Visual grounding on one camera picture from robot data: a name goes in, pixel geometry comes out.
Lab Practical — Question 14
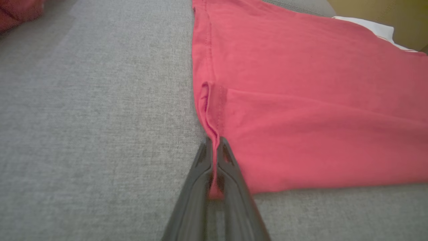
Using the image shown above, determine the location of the red garment with white trim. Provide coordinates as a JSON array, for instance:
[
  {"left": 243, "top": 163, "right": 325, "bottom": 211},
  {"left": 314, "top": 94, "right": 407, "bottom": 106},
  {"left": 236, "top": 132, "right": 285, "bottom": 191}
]
[{"left": 0, "top": 0, "right": 45, "bottom": 33}]

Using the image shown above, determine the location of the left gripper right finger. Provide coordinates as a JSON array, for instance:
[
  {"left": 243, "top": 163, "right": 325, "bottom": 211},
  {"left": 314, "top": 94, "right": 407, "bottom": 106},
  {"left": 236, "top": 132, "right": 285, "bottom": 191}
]
[{"left": 216, "top": 136, "right": 272, "bottom": 241}]

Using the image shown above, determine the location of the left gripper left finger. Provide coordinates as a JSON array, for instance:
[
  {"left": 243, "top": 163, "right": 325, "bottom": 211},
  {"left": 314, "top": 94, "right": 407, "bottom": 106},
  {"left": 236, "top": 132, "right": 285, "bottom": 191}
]
[{"left": 162, "top": 138, "right": 214, "bottom": 241}]

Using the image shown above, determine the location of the grey fabric sofa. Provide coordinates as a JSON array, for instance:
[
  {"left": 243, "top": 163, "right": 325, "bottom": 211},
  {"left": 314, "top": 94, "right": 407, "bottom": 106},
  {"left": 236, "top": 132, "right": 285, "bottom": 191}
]
[{"left": 0, "top": 0, "right": 428, "bottom": 241}]

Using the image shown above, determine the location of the red shirt with number print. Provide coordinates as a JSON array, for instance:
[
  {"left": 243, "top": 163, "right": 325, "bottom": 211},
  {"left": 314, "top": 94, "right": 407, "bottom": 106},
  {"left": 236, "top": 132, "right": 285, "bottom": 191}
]
[{"left": 191, "top": 0, "right": 428, "bottom": 200}]

